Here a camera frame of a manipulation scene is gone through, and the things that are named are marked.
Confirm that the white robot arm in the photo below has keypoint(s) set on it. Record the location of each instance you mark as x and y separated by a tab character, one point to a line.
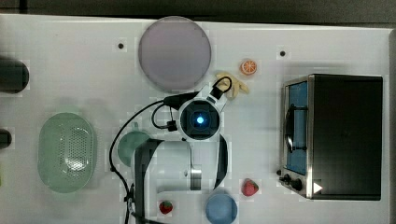
198	160

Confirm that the green oval strainer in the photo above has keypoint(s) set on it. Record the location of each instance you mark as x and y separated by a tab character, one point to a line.
66	153

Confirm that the yellow peeled banana toy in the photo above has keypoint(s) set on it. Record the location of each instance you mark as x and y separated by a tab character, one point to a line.
226	79

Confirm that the grey round plate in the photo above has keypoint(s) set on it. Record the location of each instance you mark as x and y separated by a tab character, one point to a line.
174	53

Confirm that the orange slice toy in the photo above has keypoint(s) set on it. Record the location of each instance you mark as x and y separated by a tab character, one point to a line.
248	67

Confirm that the pink strawberry toy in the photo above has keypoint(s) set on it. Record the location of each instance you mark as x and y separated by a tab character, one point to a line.
249	187

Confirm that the blue cup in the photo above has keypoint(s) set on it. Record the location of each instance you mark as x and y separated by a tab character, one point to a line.
221	209

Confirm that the red strawberry toy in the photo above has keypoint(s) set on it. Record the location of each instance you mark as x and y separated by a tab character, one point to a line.
166	207

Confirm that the black pan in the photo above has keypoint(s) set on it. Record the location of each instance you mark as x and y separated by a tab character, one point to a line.
14	76

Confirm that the green cup with handle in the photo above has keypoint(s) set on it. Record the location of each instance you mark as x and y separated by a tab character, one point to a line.
130	142

